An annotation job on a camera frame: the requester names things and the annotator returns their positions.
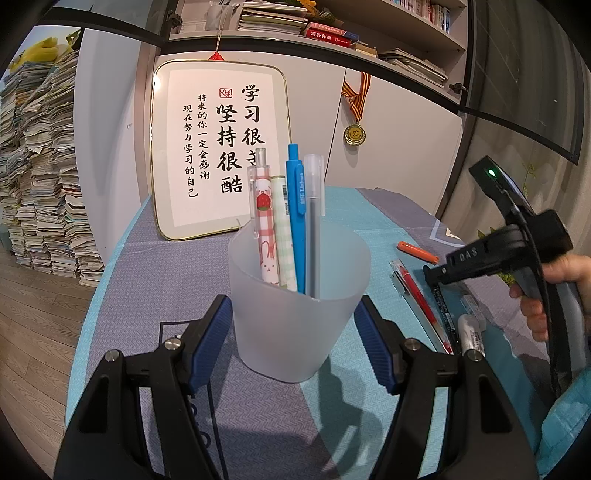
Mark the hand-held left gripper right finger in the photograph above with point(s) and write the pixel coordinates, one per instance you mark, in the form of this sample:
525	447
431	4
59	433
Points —
378	346

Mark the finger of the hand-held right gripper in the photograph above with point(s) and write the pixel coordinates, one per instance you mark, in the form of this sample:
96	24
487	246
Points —
441	275

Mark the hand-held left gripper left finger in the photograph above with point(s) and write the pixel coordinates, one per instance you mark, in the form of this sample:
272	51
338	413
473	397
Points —
210	341

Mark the red pen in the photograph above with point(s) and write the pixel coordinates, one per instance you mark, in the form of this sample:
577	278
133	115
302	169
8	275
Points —
422	304

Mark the orange marker pen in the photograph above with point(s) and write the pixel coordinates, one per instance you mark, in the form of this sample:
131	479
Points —
415	251

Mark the black pen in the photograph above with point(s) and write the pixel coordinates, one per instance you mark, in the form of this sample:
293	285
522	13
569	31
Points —
445	314

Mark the small white eraser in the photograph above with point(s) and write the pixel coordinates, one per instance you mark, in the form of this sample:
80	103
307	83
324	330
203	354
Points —
472	305

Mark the translucent plastic cup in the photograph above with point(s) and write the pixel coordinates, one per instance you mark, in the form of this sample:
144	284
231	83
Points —
286	332

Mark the green pen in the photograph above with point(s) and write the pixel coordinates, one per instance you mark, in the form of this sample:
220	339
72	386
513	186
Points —
282	230

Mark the pink patterned pen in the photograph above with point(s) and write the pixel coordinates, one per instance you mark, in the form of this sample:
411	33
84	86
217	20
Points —
266	221

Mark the grey pen clear cap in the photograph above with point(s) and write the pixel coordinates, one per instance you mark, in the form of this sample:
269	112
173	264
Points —
314	221

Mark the blue pen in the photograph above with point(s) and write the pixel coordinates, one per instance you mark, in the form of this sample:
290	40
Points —
295	221

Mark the person's right hand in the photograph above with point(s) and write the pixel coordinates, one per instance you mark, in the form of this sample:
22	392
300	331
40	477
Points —
528	309

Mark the green potted plant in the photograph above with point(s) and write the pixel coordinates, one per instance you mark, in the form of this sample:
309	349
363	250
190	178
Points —
530	171

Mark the gold medal striped ribbon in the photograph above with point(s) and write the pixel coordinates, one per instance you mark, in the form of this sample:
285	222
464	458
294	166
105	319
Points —
355	134

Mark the glass cabinet door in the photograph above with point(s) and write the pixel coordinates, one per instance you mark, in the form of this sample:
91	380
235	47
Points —
115	11
521	69

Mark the framed calligraphy sign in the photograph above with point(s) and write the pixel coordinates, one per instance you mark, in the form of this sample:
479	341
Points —
194	161

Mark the stack of magazines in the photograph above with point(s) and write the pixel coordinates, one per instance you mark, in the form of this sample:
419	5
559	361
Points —
413	64

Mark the white lower cabinet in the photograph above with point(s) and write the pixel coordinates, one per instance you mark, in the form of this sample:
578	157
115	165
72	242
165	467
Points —
323	92

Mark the tall stack of papers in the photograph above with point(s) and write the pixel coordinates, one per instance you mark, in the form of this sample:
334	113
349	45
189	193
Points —
46	184

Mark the row of books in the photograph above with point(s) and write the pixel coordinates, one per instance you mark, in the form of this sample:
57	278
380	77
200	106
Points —
431	11

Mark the grey bookshelf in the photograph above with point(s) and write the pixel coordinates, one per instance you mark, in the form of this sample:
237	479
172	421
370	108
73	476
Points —
392	27

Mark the red books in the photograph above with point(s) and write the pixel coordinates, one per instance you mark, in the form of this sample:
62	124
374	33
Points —
328	34

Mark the red hanging ornament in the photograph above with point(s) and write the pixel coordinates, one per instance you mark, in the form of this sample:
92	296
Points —
217	56

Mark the yellow flower garland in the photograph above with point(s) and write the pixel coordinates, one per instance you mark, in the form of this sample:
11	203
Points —
307	3

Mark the stack of booklets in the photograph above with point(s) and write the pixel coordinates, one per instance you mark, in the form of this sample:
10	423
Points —
272	18

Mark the clear pen holder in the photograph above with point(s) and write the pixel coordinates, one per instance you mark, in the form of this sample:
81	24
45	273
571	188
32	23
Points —
221	17

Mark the yellow plush toys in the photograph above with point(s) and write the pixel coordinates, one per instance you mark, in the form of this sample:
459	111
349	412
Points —
39	50

